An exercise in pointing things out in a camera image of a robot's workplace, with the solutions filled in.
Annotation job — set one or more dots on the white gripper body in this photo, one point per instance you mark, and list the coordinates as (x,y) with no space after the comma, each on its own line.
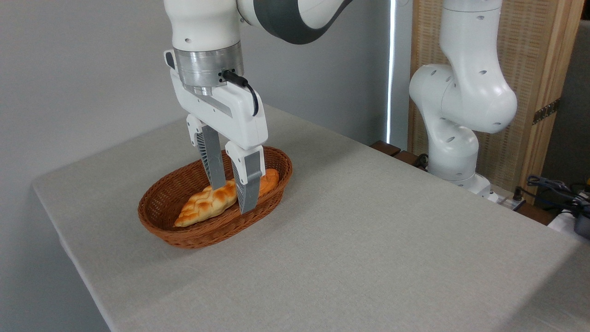
(233,113)

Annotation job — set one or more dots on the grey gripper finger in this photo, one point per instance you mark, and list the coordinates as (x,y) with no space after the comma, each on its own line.
(212,157)
(249,180)

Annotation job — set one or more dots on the orange bread roll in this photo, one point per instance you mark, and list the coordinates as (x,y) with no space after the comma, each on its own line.
(269,180)

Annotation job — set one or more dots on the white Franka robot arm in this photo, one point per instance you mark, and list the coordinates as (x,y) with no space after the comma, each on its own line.
(465,97)

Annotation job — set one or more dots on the braided golden bread loaf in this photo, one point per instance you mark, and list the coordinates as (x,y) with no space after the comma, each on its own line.
(203,207)

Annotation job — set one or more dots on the brown wicker basket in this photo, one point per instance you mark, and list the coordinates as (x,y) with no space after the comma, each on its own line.
(166,203)

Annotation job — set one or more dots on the grey tablecloth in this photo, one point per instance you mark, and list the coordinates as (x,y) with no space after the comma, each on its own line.
(368,240)

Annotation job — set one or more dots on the dark brown wooden block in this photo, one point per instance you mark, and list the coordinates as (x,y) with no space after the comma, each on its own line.
(385,147)
(408,159)

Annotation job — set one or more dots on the brass screen hinge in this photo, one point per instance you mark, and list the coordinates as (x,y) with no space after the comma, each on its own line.
(546,111)

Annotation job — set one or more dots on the wooden rattan folding screen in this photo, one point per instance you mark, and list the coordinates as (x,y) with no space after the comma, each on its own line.
(534,50)

